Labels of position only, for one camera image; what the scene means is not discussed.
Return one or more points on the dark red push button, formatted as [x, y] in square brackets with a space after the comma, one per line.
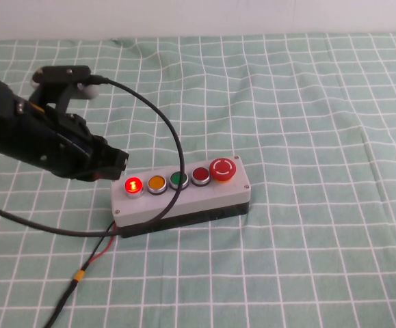
[201, 175]

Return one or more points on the small grey clip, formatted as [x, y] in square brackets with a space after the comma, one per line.
[116, 40]

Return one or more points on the green push button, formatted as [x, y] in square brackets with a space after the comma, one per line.
[175, 179]

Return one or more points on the red mushroom emergency stop button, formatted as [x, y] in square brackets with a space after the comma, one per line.
[222, 168]

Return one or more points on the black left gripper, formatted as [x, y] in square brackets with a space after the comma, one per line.
[50, 143]

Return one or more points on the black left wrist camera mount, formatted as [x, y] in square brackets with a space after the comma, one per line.
[61, 75]

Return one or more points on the grey black button control box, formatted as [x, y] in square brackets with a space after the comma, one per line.
[201, 201]

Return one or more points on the lit red push button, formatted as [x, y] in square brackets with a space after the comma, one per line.
[134, 187]

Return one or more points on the yellow push button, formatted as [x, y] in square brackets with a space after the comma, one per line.
[156, 184]

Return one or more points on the green white checked tablecloth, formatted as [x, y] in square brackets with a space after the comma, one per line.
[286, 102]

